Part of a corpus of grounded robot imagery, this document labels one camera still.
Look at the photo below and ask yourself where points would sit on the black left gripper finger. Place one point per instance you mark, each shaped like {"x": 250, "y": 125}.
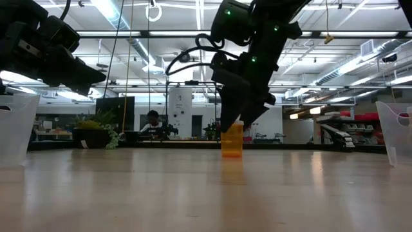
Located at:
{"x": 74, "y": 72}
{"x": 87, "y": 91}

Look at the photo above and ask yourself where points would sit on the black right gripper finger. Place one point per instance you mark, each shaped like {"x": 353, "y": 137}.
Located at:
{"x": 252, "y": 111}
{"x": 230, "y": 106}

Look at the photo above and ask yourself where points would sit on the large orange pill bottle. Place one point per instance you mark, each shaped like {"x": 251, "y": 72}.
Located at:
{"x": 231, "y": 145}

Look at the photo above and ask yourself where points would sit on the clear plastic bin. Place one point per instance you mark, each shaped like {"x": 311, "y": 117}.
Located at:
{"x": 19, "y": 135}
{"x": 392, "y": 141}

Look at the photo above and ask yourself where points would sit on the small background plant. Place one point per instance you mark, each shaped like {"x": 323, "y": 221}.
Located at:
{"x": 210, "y": 130}

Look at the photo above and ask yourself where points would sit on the black monitor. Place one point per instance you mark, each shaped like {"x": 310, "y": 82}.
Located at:
{"x": 112, "y": 112}

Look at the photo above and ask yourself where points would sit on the potted succulent plant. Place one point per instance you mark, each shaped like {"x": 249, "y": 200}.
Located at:
{"x": 91, "y": 137}

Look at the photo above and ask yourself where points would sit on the white machine cabinet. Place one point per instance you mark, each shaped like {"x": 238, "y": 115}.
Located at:
{"x": 180, "y": 109}

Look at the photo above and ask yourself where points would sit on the black ceiling lamp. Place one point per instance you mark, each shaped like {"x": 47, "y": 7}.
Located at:
{"x": 184, "y": 58}

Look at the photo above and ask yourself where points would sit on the person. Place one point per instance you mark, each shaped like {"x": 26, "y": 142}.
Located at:
{"x": 154, "y": 127}

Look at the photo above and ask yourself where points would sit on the overhead light bar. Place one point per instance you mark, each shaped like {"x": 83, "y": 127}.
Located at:
{"x": 145, "y": 33}

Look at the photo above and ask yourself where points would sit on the yellow hanging hook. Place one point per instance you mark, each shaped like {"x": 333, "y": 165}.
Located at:
{"x": 328, "y": 39}

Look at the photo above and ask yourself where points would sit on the black stapler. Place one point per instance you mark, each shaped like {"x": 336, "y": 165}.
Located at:
{"x": 338, "y": 137}

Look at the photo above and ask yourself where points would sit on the red storage bins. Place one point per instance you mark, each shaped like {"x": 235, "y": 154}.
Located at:
{"x": 367, "y": 116}

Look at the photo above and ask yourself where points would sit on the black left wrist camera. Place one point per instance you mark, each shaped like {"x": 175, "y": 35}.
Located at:
{"x": 59, "y": 33}

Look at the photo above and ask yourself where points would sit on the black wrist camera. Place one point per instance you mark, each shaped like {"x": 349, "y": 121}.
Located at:
{"x": 59, "y": 33}
{"x": 231, "y": 22}

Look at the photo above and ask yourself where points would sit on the black stand frame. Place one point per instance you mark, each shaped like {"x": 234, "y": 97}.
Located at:
{"x": 191, "y": 82}

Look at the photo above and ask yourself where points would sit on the black aluminium table frame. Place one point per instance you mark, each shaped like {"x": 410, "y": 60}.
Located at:
{"x": 193, "y": 145}

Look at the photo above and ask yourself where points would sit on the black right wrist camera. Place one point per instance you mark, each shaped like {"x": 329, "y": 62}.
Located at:
{"x": 231, "y": 22}

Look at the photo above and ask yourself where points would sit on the silver air duct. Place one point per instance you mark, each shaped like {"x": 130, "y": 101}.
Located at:
{"x": 111, "y": 13}

